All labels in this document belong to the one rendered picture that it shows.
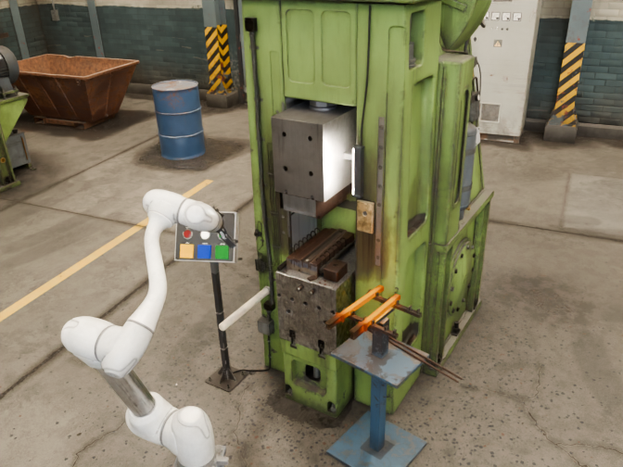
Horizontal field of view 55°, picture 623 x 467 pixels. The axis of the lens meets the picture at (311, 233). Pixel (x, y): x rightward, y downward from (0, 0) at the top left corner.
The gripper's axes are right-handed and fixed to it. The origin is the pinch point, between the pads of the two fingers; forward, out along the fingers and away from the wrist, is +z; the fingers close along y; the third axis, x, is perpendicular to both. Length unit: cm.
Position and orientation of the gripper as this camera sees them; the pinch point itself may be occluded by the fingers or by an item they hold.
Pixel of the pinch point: (227, 229)
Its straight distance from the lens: 262.1
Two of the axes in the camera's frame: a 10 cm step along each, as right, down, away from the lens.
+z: 1.6, 1.3, 9.8
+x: 8.5, -5.1, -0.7
